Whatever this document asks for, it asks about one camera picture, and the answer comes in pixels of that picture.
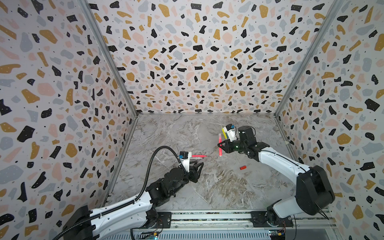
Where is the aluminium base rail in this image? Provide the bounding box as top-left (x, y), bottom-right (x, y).
top-left (93, 210), bottom-right (342, 240)

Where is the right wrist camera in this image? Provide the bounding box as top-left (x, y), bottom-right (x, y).
top-left (225, 124), bottom-right (237, 142)

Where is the black corrugated cable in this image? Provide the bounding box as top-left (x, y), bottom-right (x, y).
top-left (52, 145), bottom-right (182, 240)

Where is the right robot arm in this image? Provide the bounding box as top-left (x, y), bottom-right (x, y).
top-left (218, 124), bottom-right (336, 227)

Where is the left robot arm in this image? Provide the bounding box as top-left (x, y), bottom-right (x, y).
top-left (55, 161), bottom-right (204, 240)

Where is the yellow highlighter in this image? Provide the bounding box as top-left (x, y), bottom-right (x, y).
top-left (222, 127), bottom-right (228, 140)

